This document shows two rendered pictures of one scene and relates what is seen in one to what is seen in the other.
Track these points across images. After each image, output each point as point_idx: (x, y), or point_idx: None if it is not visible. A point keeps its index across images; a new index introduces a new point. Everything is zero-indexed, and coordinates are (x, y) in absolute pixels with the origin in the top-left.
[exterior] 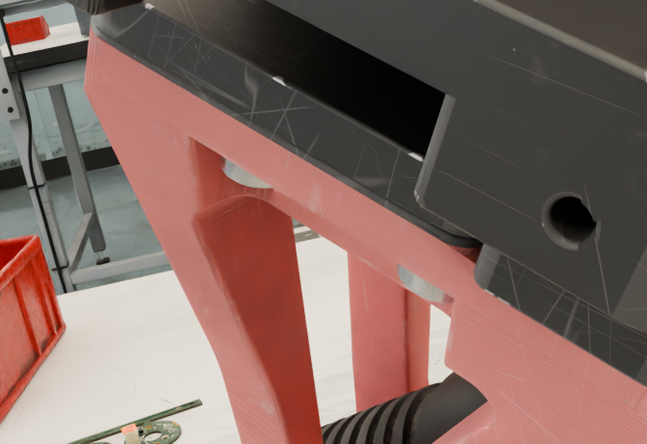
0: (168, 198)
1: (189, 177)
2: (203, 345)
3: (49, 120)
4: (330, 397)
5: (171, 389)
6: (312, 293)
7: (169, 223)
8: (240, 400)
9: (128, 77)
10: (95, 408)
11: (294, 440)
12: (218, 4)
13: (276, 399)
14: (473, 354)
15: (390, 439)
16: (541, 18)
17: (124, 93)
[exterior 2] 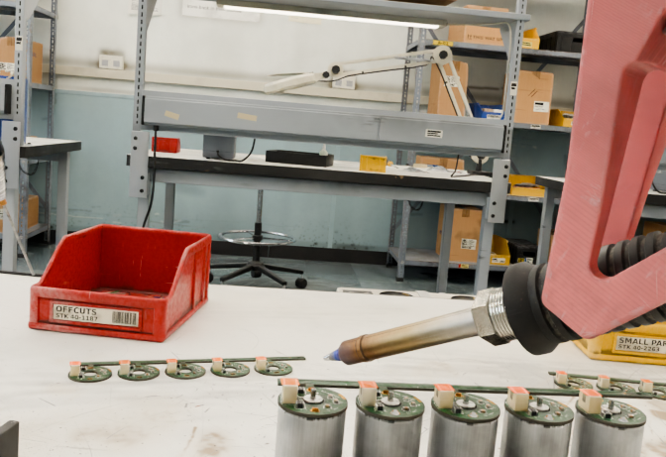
0: (612, 54)
1: (644, 36)
2: (302, 330)
3: (153, 210)
4: (392, 375)
5: (283, 347)
6: (375, 321)
7: (601, 71)
8: (573, 197)
9: None
10: (232, 346)
11: (599, 226)
12: None
13: (604, 195)
14: None
15: (640, 248)
16: None
17: None
